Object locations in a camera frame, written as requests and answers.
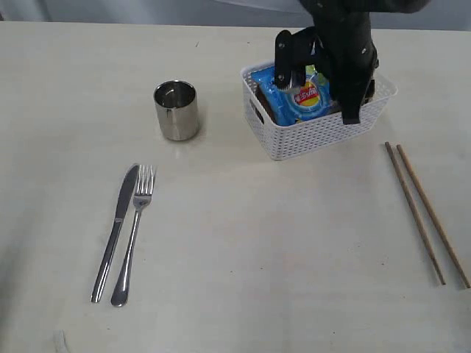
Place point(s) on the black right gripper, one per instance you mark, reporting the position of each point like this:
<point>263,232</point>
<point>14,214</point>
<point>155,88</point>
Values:
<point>349,58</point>

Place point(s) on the blue chips snack bag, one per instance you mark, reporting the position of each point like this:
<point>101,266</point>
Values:
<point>312,101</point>

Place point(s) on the brown wooden chopstick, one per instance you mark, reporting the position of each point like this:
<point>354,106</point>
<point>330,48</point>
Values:
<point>433,216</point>
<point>415,213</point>

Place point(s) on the white perforated plastic basket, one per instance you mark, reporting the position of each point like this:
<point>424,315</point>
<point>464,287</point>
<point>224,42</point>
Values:
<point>283,142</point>

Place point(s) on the stainless steel cup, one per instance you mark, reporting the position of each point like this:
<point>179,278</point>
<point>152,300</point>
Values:
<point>177,110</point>

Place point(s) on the stainless steel fork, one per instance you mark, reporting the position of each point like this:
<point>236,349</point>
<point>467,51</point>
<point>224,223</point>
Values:
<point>141,199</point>

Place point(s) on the stainless steel table knife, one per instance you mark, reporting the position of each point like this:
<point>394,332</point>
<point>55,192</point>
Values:
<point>124,196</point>

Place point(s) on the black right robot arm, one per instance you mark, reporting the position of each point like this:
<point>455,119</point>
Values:
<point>337,8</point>

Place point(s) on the round brown wooden plate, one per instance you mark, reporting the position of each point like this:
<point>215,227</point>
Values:
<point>264,102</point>

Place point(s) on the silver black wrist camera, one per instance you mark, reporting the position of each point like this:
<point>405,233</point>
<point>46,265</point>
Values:
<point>293,53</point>

